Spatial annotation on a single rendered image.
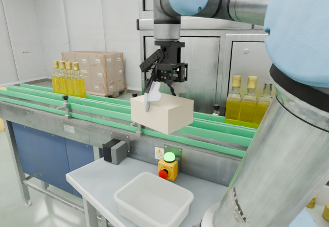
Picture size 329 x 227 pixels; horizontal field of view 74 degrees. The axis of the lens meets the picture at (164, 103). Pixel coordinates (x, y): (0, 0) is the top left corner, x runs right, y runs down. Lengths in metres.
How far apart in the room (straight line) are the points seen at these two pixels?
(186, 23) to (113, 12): 4.16
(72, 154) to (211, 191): 0.85
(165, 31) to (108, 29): 4.71
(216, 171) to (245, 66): 0.47
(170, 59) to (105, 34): 4.78
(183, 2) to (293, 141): 0.35
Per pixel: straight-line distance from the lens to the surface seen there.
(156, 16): 0.62
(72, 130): 1.30
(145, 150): 1.02
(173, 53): 0.60
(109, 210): 0.85
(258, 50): 1.03
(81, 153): 1.37
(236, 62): 1.04
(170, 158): 0.90
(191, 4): 0.50
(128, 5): 4.97
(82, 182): 0.99
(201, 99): 1.15
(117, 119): 1.07
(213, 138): 0.87
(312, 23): 0.19
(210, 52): 1.10
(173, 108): 0.61
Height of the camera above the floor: 1.32
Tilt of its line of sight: 18 degrees down
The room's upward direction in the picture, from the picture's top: straight up
